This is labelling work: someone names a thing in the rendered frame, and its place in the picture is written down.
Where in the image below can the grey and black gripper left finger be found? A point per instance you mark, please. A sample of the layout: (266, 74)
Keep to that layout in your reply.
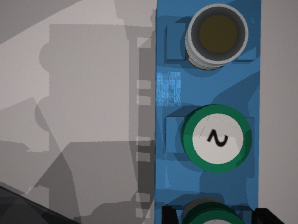
(169, 215)

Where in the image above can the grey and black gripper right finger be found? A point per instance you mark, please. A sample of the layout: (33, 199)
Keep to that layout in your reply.
(264, 216)

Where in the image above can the grey two-button control box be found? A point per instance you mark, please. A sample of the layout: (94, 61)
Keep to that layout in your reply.
(20, 210)

